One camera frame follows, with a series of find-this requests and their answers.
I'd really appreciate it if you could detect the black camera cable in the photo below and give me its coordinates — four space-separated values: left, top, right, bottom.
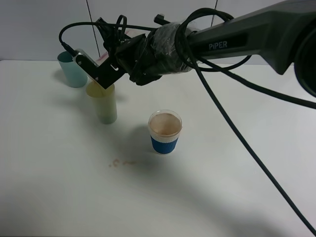
58 7 316 230

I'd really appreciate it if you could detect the clear plastic beverage bottle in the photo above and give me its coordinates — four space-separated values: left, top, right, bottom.
96 29 147 65

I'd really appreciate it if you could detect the pale green plastic cup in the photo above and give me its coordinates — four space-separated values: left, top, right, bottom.
86 81 118 124

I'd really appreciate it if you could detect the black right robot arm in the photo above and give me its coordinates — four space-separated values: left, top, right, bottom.
92 0 316 95

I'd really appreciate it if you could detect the teal plastic cup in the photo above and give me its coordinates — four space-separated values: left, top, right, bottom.
57 51 87 88

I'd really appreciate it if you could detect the blue sleeved paper cup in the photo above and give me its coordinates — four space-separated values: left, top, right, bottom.
148 110 182 155

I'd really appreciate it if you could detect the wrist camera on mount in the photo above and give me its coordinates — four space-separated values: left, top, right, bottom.
73 49 126 89

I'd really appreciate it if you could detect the brown spilled drink stain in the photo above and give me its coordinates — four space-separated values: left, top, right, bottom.
107 158 141 168

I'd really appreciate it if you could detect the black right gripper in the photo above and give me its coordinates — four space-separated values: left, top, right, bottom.
96 17 146 79

